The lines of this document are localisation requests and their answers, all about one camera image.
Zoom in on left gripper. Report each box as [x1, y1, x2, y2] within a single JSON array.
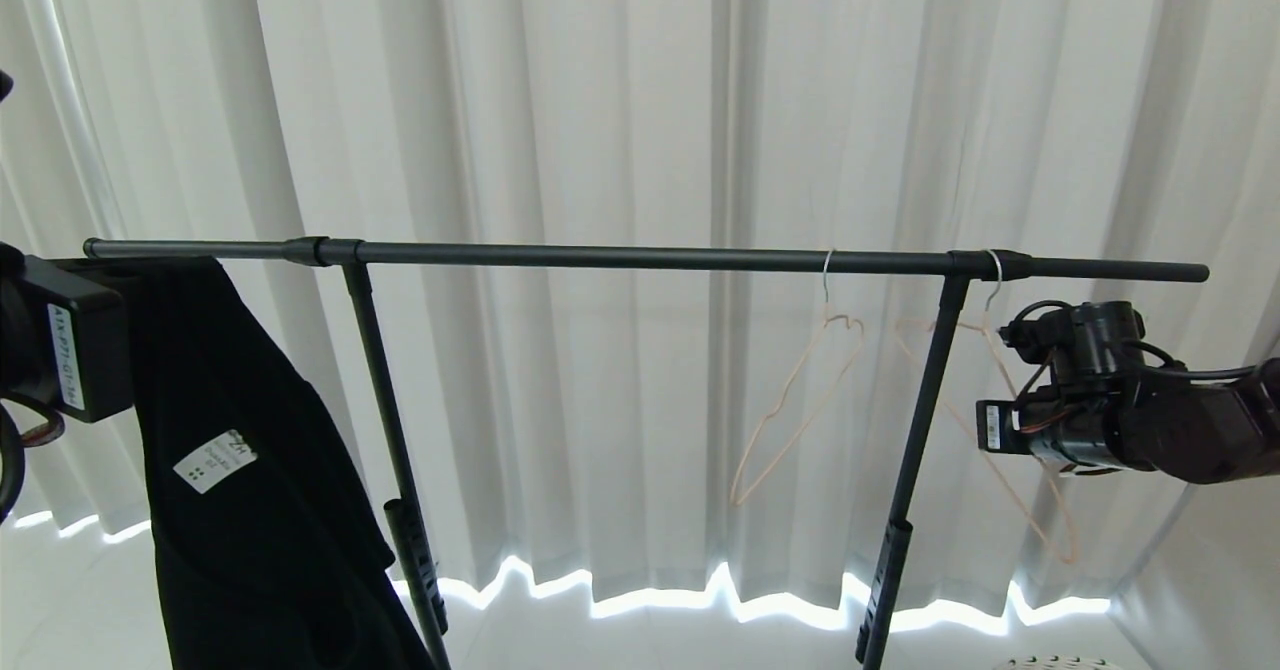
[[0, 245, 136, 423]]

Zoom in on black garment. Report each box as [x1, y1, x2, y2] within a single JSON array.
[[128, 257, 437, 670]]

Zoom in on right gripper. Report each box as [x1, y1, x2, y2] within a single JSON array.
[[975, 390, 1126, 476]]

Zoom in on pink clothes hanger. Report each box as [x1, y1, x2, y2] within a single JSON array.
[[890, 248, 1081, 566], [728, 248, 867, 509]]

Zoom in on black clothes rack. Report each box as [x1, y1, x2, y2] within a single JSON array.
[[83, 237, 1211, 670]]

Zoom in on white laundry basket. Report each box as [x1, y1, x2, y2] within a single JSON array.
[[1005, 655, 1123, 670]]

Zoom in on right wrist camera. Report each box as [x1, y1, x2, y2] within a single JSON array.
[[1003, 300, 1148, 396]]

